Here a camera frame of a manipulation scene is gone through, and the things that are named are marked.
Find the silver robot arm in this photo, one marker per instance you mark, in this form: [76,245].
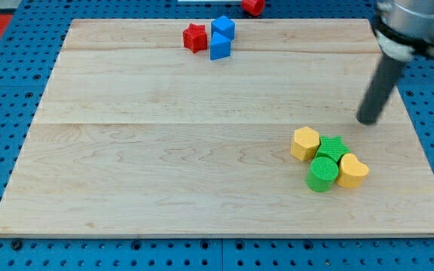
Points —
[403,29]

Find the green cylinder block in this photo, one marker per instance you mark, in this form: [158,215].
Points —
[322,174]

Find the green star block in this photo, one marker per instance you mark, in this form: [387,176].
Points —
[332,148]

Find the red cylinder block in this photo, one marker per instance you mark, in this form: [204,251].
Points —
[253,7]

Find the wooden board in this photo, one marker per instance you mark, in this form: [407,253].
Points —
[136,137]

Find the blue cube block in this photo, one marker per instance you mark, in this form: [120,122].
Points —
[224,26]

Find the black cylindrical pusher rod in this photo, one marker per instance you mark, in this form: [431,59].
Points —
[386,76]

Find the yellow hexagon block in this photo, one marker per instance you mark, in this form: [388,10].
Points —
[305,143]

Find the blue wedge block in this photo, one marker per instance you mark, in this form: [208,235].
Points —
[220,46]

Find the yellow heart block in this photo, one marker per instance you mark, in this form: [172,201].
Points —
[352,172]

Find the red star block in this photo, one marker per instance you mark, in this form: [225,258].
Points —
[195,38]

